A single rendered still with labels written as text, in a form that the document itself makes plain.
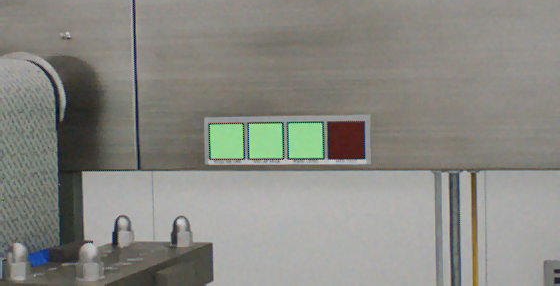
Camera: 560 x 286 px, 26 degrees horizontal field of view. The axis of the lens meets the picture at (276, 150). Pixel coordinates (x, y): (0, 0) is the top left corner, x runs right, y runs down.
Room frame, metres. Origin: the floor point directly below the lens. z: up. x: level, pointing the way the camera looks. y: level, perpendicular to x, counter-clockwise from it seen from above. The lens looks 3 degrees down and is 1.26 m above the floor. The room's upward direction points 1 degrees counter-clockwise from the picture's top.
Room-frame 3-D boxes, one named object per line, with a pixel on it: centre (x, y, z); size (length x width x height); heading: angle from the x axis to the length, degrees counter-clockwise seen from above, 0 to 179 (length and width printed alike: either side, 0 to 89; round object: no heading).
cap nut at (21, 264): (1.52, 0.33, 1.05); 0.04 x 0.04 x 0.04
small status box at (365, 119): (1.76, -0.01, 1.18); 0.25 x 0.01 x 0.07; 74
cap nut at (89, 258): (1.50, 0.24, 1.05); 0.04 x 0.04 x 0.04
